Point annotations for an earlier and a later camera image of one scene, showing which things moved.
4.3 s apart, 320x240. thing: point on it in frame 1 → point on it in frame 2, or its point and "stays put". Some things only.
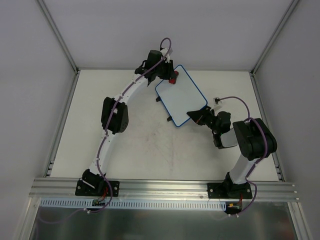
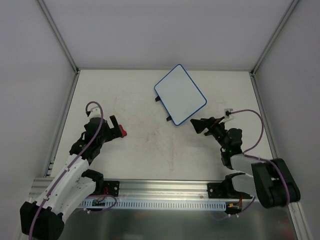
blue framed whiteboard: (182, 97) stays put
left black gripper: (164, 72) → (114, 126)
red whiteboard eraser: (173, 81) → (123, 132)
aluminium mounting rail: (66, 189) stays put
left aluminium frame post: (58, 36) stays put
